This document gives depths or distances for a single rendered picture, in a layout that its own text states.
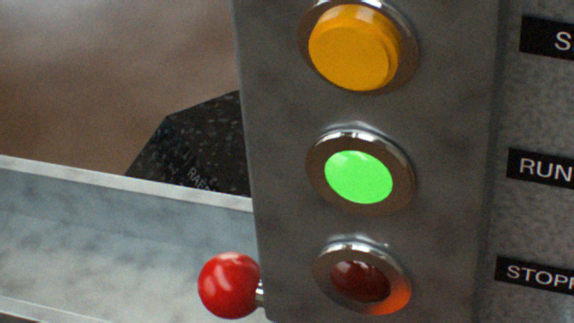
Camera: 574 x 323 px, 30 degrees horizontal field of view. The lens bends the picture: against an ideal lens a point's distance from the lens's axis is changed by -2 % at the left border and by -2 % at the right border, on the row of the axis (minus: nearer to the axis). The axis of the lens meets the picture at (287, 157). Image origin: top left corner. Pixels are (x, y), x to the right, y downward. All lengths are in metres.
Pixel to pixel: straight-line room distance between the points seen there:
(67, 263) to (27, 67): 1.96
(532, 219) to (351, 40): 0.10
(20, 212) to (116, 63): 1.86
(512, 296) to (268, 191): 0.10
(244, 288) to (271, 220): 0.12
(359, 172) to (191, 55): 2.25
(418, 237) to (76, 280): 0.38
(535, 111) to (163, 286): 0.39
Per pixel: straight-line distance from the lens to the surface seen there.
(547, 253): 0.38
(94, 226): 0.73
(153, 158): 1.14
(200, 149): 1.10
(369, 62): 0.31
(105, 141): 2.40
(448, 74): 0.31
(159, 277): 0.69
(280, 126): 0.35
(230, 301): 0.50
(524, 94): 0.34
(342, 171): 0.34
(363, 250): 0.37
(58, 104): 2.52
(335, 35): 0.31
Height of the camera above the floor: 1.57
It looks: 43 degrees down
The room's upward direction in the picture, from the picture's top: 5 degrees counter-clockwise
